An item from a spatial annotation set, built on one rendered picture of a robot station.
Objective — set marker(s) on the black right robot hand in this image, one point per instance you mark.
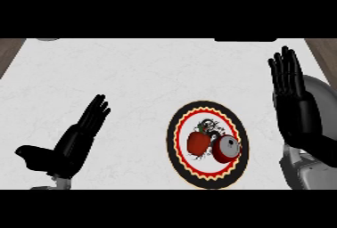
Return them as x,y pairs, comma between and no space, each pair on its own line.
297,115

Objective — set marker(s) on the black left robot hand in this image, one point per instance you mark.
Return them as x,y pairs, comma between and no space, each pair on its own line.
72,148

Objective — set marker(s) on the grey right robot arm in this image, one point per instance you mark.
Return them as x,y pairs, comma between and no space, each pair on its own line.
313,175

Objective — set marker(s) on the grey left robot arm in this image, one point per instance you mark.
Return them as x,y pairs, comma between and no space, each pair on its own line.
54,184

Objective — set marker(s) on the red can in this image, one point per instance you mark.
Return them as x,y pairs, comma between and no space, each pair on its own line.
226,148

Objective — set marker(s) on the black red patterned plate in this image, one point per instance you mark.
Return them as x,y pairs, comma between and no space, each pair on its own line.
205,172

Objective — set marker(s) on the red bell pepper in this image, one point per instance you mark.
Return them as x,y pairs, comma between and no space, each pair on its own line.
198,143

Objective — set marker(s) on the grey round object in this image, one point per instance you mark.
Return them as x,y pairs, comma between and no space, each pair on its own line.
47,39

